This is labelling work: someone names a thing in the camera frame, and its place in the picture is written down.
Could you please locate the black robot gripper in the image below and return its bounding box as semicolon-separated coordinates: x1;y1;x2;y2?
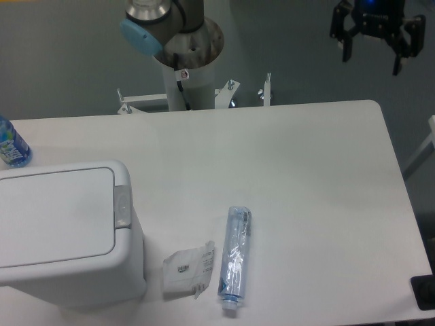
330;0;426;76

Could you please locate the grey robot arm blue cap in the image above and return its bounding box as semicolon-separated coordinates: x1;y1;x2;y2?
120;1;426;75

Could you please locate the grey trash can push button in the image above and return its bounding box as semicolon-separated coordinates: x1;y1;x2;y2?
114;185;132;229

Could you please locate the white trash can lid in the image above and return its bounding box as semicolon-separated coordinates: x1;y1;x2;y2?
1;168;115;268

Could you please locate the white trash can body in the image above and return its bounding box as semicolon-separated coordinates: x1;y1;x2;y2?
1;160;147;308

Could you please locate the black clamp on table edge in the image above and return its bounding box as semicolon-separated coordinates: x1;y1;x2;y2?
411;274;434;311

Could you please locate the empty clear plastic bottle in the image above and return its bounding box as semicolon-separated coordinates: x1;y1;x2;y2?
217;206;252;311

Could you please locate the crumpled white paper wrapper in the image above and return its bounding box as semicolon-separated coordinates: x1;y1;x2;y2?
162;240;215;300

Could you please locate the blue labelled water bottle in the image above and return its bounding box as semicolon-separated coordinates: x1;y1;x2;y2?
1;116;33;168

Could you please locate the white frame at right edge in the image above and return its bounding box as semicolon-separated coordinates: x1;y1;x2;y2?
402;115;434;181

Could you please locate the white metal base frame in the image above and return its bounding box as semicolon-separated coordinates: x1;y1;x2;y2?
116;72;275;115

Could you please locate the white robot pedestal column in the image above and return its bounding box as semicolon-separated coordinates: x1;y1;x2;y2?
154;18;224;91

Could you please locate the black cable on pedestal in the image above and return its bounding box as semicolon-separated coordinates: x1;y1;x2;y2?
173;52;192;111

